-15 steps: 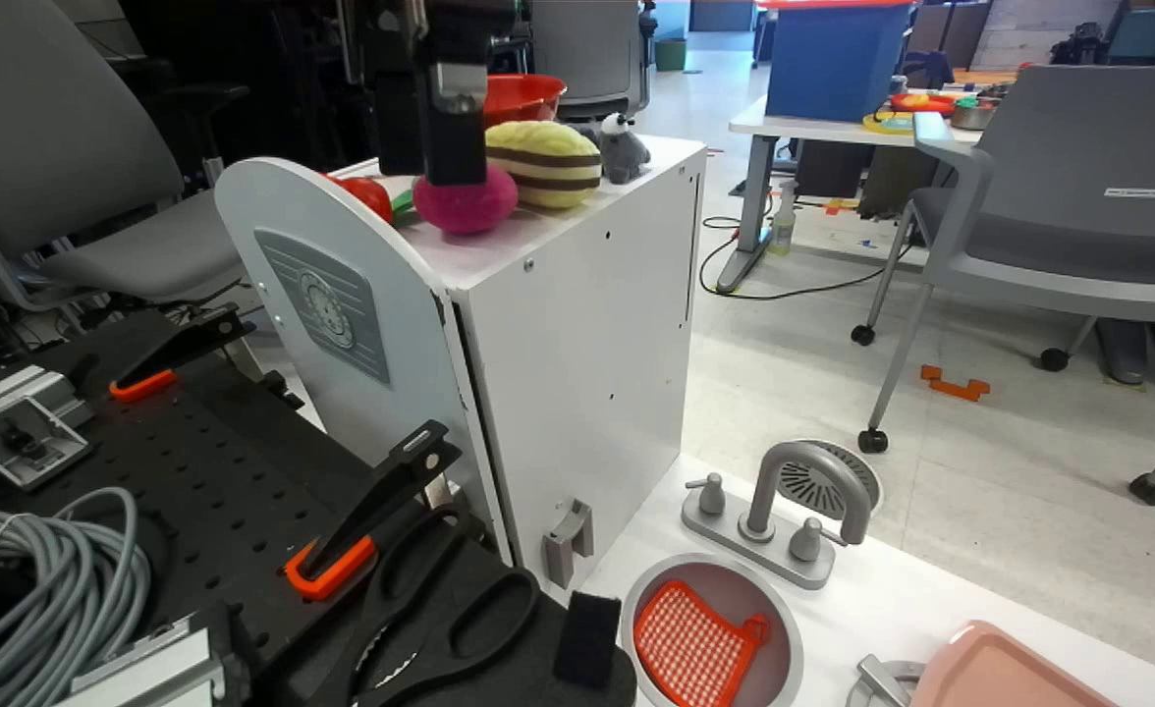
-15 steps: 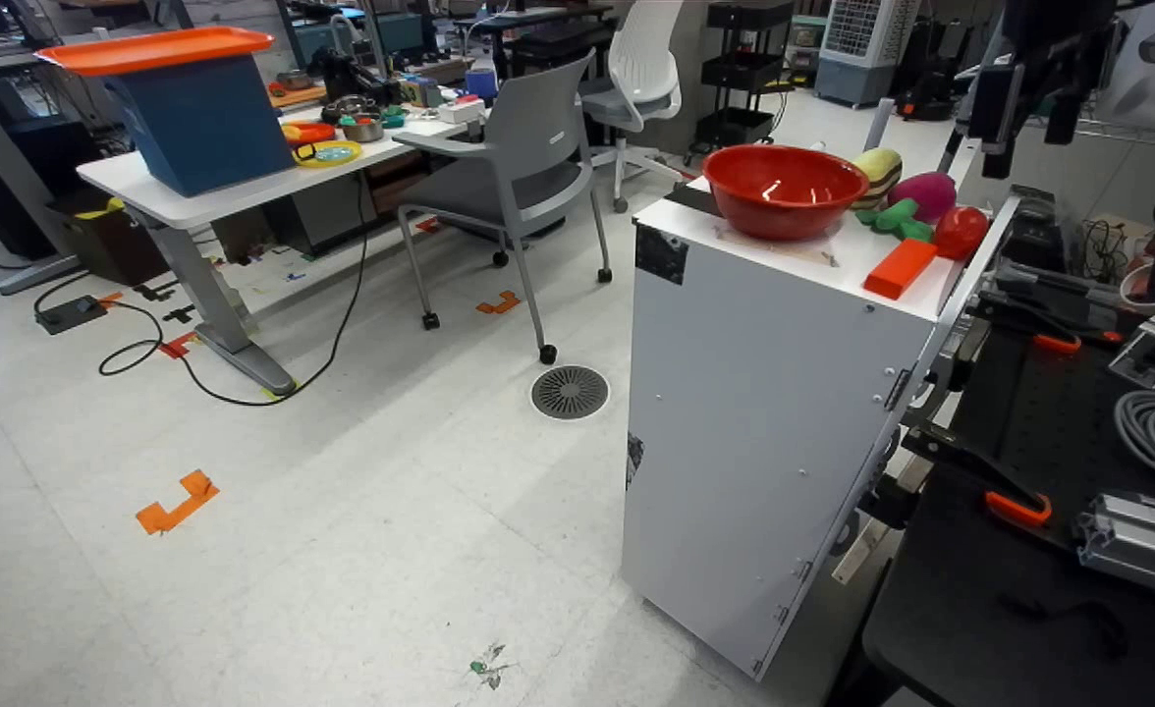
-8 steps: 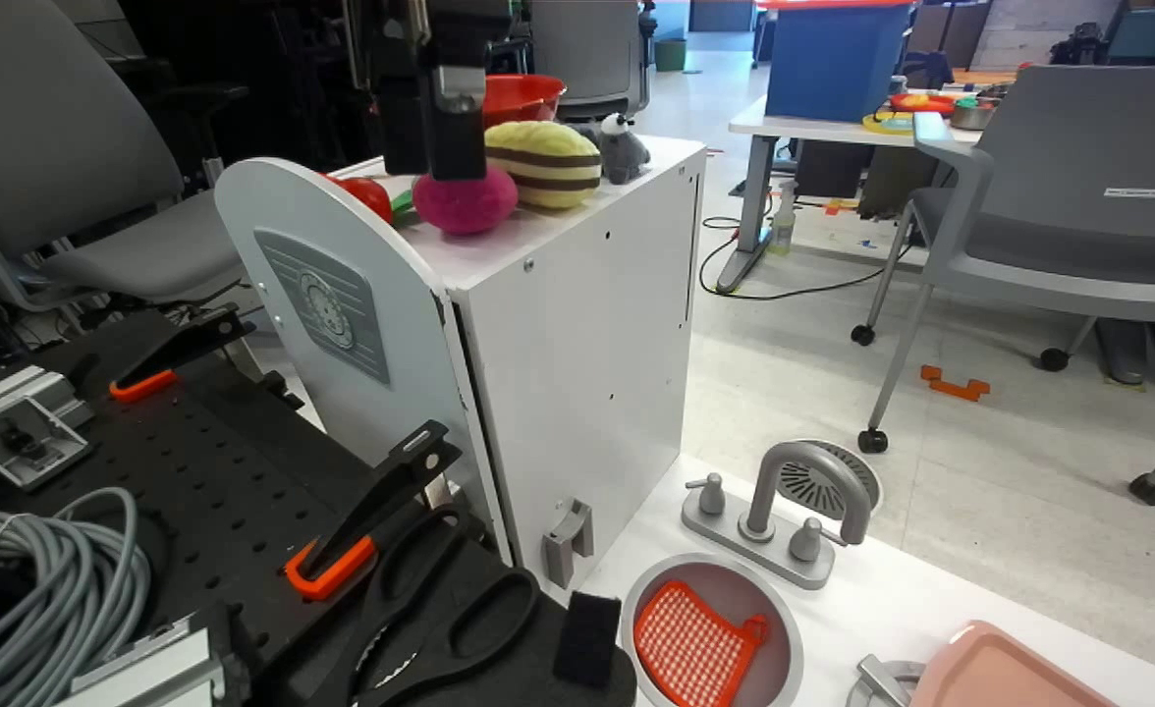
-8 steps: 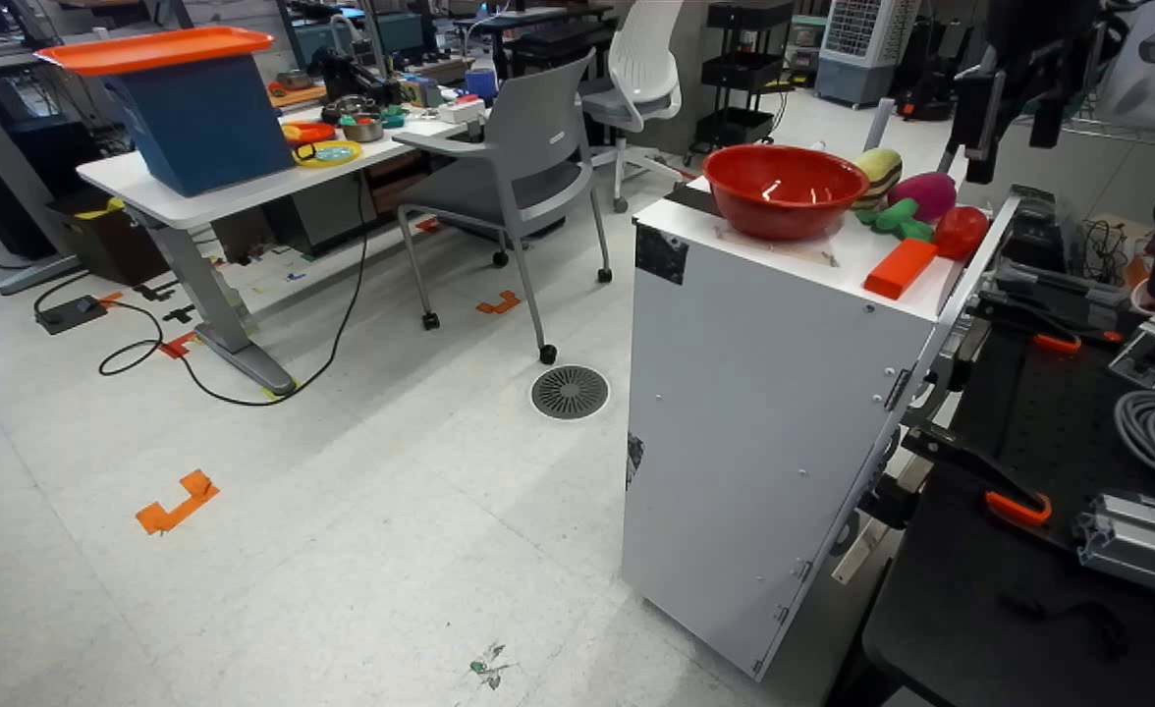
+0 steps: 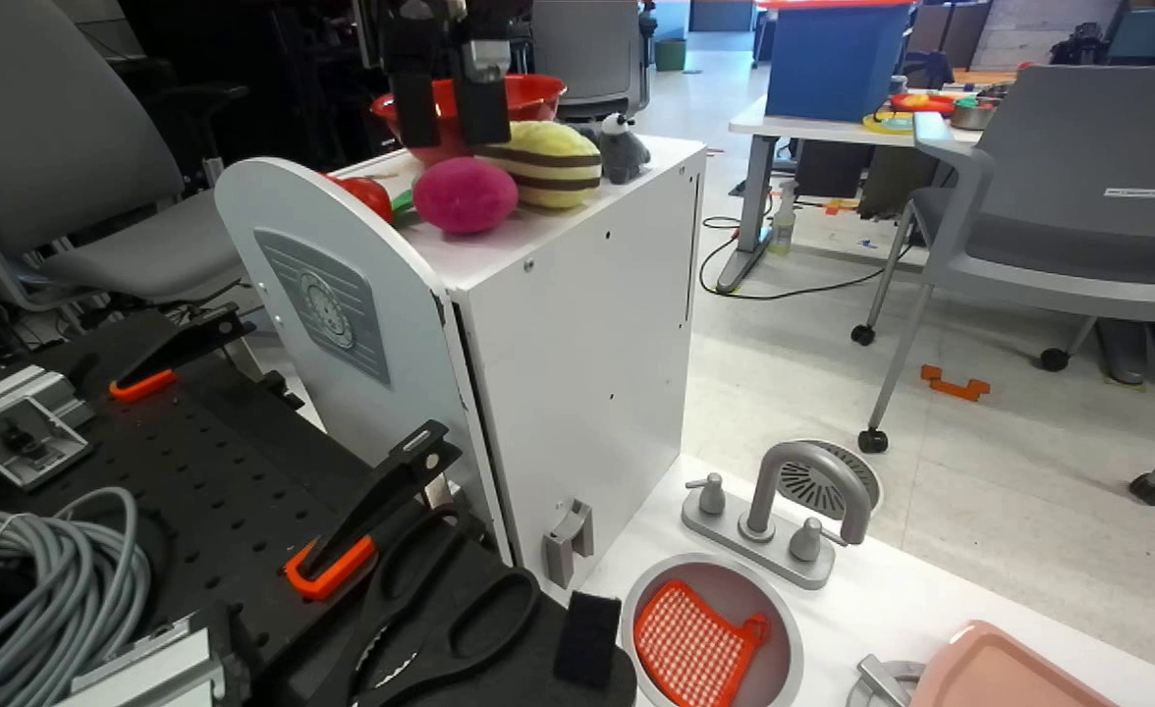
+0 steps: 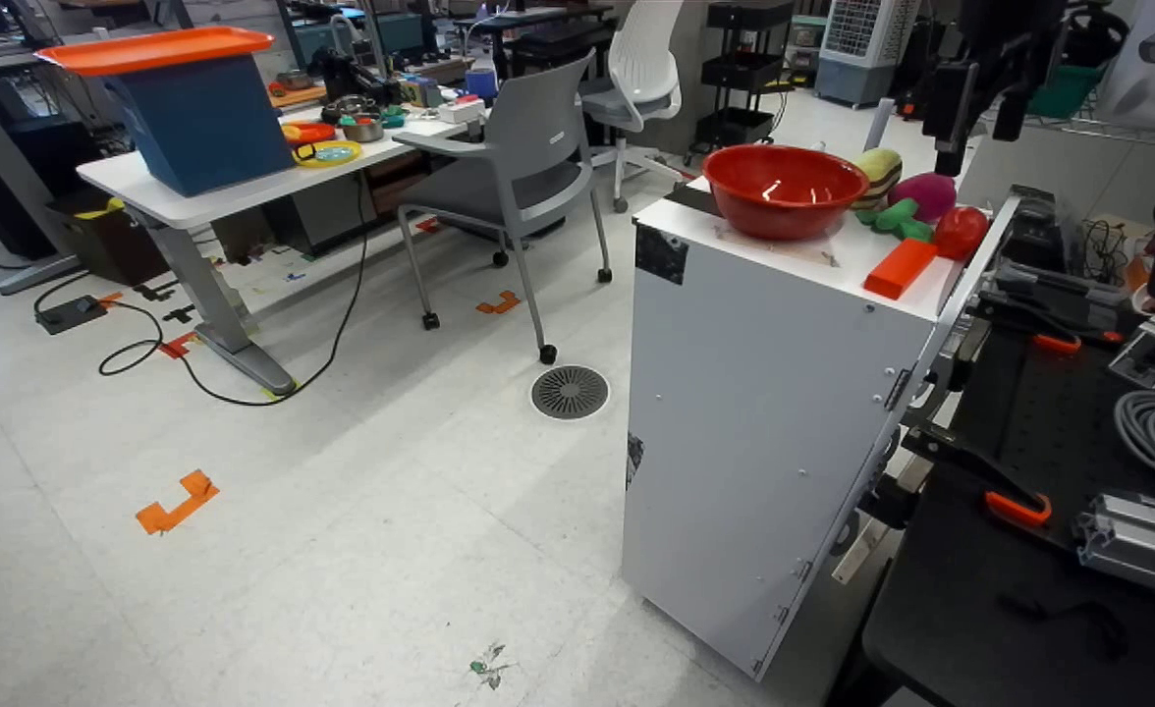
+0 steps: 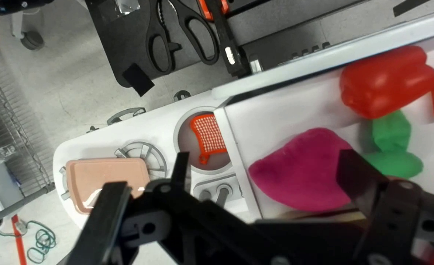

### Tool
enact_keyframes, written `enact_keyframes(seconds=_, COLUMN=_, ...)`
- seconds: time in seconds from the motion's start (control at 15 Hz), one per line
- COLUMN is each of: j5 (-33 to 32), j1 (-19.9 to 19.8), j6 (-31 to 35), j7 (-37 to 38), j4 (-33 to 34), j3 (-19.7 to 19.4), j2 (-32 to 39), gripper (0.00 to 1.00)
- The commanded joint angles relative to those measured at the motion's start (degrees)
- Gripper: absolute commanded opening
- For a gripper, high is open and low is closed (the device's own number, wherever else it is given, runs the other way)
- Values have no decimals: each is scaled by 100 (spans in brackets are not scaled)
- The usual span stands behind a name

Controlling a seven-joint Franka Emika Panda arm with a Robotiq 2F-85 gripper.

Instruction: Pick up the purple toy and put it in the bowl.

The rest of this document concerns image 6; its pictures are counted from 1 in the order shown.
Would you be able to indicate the orange tray lid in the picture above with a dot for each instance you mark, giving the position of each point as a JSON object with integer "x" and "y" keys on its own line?
{"x": 151, "y": 48}

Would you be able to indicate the grey office chair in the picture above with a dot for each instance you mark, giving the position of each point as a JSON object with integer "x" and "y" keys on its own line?
{"x": 540, "y": 131}

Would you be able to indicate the white cabinet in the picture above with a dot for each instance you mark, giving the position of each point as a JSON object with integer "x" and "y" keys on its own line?
{"x": 761, "y": 432}

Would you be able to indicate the red plastic bowl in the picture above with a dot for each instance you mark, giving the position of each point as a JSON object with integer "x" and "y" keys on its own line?
{"x": 779, "y": 199}

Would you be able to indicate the orange rectangular block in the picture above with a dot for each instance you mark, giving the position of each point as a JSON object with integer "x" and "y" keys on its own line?
{"x": 900, "y": 269}

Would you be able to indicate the orange L-shaped floor tape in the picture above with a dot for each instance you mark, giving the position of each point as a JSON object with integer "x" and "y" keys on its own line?
{"x": 174, "y": 503}

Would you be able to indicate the blue storage bin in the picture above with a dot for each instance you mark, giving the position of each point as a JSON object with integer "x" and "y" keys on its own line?
{"x": 206, "y": 123}

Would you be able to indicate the yellow green sponge toy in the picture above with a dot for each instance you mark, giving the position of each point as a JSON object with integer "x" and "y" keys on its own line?
{"x": 877, "y": 165}

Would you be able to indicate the round grey floor cover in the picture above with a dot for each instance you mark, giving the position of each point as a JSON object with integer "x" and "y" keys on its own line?
{"x": 566, "y": 391}

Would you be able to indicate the purple toy with green leaves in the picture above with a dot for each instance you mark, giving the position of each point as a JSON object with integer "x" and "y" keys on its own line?
{"x": 923, "y": 199}

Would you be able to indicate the black power adapter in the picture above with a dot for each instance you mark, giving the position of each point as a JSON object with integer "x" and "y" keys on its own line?
{"x": 73, "y": 313}

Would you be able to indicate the aluminium extrusion bar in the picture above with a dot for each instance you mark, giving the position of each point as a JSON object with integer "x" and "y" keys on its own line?
{"x": 1148, "y": 541}

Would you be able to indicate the small orange floor tape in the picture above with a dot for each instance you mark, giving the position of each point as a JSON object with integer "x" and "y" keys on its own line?
{"x": 500, "y": 303}

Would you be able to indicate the green box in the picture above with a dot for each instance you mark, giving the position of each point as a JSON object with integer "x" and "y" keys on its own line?
{"x": 1074, "y": 92}

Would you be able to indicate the white air cooler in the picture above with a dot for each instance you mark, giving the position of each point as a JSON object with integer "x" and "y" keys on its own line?
{"x": 856, "y": 46}

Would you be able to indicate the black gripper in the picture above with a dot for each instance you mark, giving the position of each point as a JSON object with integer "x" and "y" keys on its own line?
{"x": 1012, "y": 34}

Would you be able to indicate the black shelf cart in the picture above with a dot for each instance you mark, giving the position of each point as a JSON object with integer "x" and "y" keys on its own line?
{"x": 748, "y": 71}

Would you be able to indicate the white office chair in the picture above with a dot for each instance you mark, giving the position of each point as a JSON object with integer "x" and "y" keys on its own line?
{"x": 642, "y": 63}

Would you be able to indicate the white desk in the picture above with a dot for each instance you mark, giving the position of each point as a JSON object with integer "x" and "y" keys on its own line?
{"x": 211, "y": 199}

